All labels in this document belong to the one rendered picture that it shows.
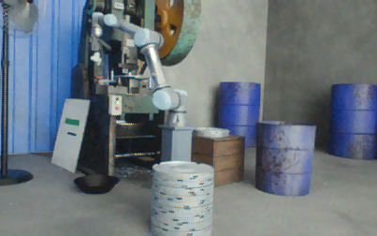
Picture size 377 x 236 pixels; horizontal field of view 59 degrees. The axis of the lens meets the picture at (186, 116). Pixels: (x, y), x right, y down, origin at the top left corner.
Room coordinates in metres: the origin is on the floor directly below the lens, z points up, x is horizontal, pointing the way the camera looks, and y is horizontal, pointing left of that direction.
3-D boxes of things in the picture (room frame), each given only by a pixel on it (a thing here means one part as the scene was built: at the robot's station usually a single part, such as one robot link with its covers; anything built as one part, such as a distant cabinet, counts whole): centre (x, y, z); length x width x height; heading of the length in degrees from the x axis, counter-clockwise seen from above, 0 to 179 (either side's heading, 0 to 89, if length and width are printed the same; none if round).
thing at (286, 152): (2.39, -0.71, 0.24); 0.42 x 0.42 x 0.48
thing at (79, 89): (2.74, 0.83, 0.45); 0.92 x 0.12 x 0.90; 39
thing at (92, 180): (2.16, 0.58, 0.04); 0.30 x 0.30 x 0.07
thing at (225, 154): (2.61, -0.19, 0.18); 0.40 x 0.38 x 0.35; 45
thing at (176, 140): (2.16, 0.06, 0.23); 0.19 x 0.19 x 0.45; 41
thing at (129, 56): (2.76, 0.51, 1.04); 0.17 x 0.15 x 0.30; 39
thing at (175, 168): (1.55, 0.01, 0.30); 0.29 x 0.29 x 0.01
